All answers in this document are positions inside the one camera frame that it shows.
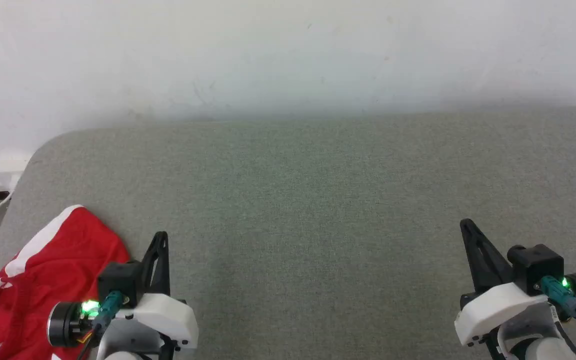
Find grey-green fabric sofa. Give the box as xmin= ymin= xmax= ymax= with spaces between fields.
xmin=0 ymin=106 xmax=576 ymax=360

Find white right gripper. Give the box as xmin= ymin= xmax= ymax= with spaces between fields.
xmin=454 ymin=218 xmax=576 ymax=347

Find teal-plug gripper cable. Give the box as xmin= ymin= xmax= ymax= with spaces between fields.
xmin=75 ymin=290 xmax=128 ymax=360
xmin=534 ymin=275 xmax=576 ymax=342

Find red shorts with white stripe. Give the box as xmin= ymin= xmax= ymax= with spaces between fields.
xmin=0 ymin=204 xmax=132 ymax=360

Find white wall socket box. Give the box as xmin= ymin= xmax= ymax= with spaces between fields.
xmin=0 ymin=151 xmax=32 ymax=176

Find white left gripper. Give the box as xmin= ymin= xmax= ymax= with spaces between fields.
xmin=47 ymin=231 xmax=200 ymax=352

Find teal-plug left gripper cable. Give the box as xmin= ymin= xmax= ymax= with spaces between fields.
xmin=75 ymin=290 xmax=128 ymax=360

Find teal-plug right gripper cable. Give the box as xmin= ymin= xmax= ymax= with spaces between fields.
xmin=534 ymin=275 xmax=576 ymax=342

